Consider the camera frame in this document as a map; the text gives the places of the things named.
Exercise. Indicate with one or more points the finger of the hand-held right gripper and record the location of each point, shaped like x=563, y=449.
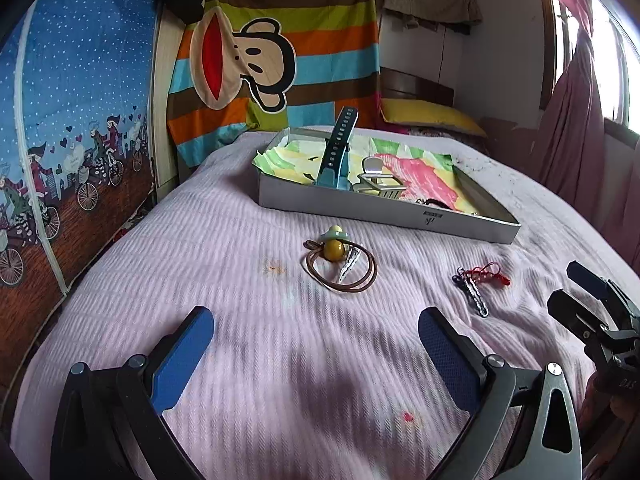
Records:
x=592, y=280
x=575, y=312

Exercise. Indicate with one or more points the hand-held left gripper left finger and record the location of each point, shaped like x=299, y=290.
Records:
x=180, y=355

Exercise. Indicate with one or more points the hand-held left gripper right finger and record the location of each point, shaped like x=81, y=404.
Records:
x=447, y=355

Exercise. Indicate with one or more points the shallow grey cardboard box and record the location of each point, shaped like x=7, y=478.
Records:
x=390, y=217

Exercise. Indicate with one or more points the white hair claw clip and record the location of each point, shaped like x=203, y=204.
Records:
x=377, y=182

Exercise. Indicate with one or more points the blue wrist watch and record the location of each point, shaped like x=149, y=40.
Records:
x=336, y=150

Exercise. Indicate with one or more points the person's right hand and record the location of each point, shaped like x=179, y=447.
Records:
x=607, y=420

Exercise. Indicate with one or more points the silver hair clip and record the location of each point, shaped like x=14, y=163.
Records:
x=349, y=265

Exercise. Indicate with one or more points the pink curtain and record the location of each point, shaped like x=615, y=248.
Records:
x=575, y=135

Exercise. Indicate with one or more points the colourful paper sheet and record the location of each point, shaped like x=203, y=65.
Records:
x=425, y=180

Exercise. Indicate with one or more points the dark patterned bedding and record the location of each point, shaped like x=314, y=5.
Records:
x=450, y=134

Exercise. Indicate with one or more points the window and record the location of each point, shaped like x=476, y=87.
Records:
x=607, y=60

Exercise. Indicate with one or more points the yellow pillow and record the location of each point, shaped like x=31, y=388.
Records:
x=430, y=112

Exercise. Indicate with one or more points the blue bicycle print fabric wardrobe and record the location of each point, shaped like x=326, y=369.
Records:
x=75, y=135

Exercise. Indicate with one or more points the light wooden board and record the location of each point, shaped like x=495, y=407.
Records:
x=165, y=110

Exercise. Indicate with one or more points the dark wooden headboard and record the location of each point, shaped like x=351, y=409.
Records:
x=415, y=85

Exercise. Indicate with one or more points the khaki hanging garment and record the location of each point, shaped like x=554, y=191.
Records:
x=430, y=0

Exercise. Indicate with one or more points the striped monkey print cloth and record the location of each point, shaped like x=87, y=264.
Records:
x=325, y=35

